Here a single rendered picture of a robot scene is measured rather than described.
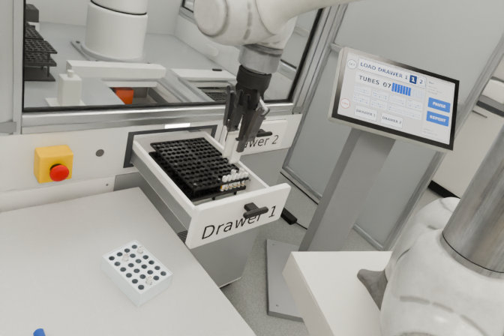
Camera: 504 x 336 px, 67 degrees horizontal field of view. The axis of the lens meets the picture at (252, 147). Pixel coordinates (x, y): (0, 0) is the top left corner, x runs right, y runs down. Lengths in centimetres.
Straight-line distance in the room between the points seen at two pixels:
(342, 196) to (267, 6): 130
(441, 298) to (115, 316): 56
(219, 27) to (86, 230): 58
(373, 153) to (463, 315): 117
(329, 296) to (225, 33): 58
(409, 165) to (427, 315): 188
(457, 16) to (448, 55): 20
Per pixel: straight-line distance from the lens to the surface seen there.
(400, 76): 169
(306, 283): 89
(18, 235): 98
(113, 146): 105
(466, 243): 63
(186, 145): 111
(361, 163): 175
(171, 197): 93
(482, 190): 60
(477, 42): 231
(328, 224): 190
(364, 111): 156
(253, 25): 64
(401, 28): 250
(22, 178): 102
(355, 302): 91
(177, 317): 83
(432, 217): 82
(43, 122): 95
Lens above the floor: 141
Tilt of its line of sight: 26 degrees down
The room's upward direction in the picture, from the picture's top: 18 degrees clockwise
